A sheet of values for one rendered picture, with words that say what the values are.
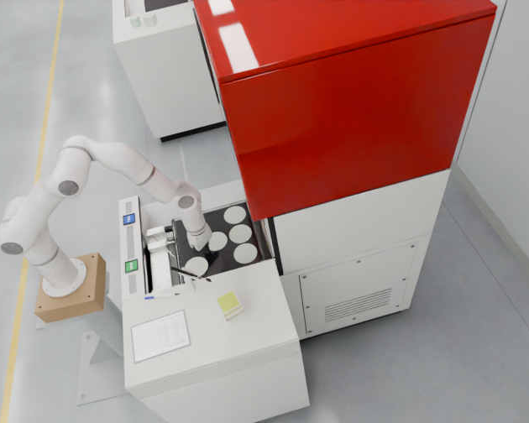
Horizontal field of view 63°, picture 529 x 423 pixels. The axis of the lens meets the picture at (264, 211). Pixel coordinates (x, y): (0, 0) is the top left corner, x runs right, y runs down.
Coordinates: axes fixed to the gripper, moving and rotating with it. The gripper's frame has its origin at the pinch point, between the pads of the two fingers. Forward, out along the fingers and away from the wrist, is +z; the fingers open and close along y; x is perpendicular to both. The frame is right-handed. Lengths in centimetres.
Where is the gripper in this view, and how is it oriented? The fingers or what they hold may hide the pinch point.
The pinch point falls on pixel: (205, 248)
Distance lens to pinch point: 186.3
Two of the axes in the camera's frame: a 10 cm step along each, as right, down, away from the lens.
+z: 1.3, 6.2, 7.8
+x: 8.3, 3.6, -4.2
